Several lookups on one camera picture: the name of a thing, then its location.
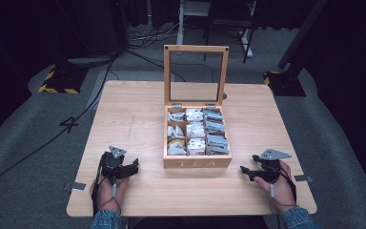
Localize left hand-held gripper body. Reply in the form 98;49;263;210
99;145;129;179

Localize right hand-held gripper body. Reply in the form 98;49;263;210
253;148;293;184

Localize wooden tea box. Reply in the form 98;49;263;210
162;44;234;170

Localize person's right hand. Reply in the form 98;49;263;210
254;159;297;214

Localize person's left hand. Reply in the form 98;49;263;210
90;175;130;214

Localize grey tape piece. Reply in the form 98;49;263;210
71;181;87;192
294;174;315;184

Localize yellow and white tea bags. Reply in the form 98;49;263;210
167;138;187;156

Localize row of grey tea packets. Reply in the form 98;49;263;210
203;107;230;156

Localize white pyramid tea bags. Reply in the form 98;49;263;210
167;110;186;123
167;124;186;138

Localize white tea packets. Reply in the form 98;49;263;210
185;108;205;122
187;137;207;156
186;122;206;138

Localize black yellow striped stand base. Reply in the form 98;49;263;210
38;65;89;95
263;70;307;97

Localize dark slanted stand pole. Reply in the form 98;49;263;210
277;0;329;71

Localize white desk leg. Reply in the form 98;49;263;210
175;0;212;46

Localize left gripper cable white plug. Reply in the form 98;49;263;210
106;181;122;215

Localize gripper cable white plug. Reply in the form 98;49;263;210
267;166;299;218
106;181;122;215

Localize right gripper cable white plug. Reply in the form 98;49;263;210
267;166;299;218

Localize black wrist strap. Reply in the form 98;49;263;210
91;154;107;218

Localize long black floor cable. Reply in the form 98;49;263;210
0;52;120;194

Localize bundle of floor cables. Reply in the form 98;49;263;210
127;18;185;50

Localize black metal stand frame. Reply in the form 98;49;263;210
202;0;259;64

